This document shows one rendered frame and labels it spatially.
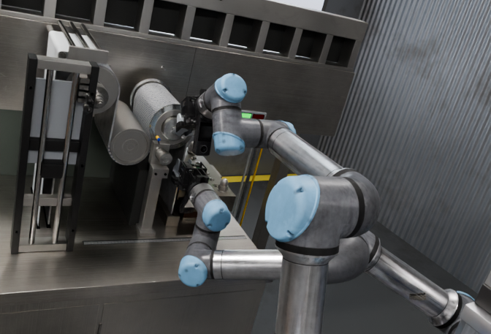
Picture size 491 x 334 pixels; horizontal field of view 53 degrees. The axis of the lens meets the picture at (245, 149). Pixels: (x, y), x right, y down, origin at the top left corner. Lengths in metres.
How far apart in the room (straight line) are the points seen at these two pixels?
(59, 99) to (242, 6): 0.83
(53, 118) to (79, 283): 0.43
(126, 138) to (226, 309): 0.62
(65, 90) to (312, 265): 0.76
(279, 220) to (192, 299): 0.74
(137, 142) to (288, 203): 0.76
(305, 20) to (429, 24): 2.34
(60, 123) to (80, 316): 0.52
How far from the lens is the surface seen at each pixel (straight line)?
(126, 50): 1.78
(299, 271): 0.91
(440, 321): 1.54
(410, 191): 4.26
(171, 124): 1.51
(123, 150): 1.53
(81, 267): 1.46
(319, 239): 0.88
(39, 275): 1.42
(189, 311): 1.60
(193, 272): 1.29
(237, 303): 1.66
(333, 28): 2.11
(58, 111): 1.35
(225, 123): 1.20
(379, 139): 4.44
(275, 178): 2.45
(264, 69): 1.99
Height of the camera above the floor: 1.76
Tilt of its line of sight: 20 degrees down
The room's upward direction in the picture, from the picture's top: 15 degrees clockwise
